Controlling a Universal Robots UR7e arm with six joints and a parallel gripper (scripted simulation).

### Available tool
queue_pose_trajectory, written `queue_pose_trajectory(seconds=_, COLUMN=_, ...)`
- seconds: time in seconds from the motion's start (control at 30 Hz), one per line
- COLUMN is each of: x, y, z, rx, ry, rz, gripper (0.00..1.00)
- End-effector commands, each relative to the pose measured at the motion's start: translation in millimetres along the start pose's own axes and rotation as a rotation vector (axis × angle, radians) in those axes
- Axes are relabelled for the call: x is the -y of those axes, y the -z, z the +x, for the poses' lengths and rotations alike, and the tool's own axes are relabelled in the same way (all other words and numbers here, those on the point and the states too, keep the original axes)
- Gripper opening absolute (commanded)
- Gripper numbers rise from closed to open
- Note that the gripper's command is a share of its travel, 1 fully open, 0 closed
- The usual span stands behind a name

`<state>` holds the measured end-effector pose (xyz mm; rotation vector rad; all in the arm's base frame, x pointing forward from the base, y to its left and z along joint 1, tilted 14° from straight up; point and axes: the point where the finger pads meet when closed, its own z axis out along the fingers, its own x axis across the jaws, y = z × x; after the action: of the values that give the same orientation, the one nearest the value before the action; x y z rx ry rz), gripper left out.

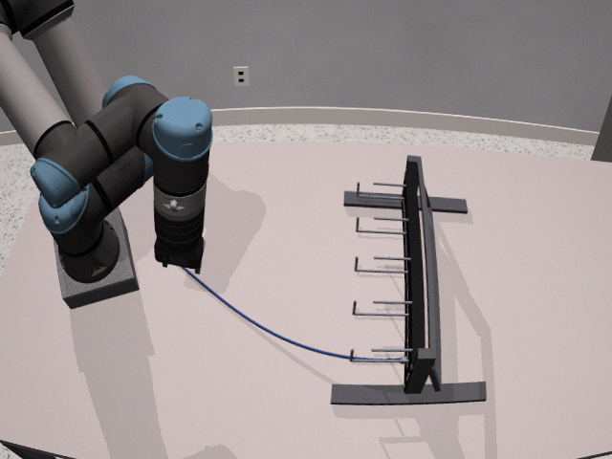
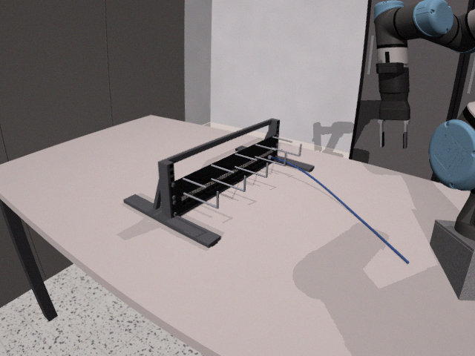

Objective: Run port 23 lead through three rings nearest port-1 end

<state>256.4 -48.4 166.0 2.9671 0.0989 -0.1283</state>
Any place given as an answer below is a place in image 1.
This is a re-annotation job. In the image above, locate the dark grey rack with metal hooks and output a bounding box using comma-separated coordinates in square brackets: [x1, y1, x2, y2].
[331, 155, 487, 405]

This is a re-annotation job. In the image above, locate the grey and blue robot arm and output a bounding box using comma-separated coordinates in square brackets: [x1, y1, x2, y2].
[0, 0, 212, 284]

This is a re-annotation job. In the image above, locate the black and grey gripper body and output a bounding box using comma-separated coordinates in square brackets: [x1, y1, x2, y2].
[153, 178, 208, 269]

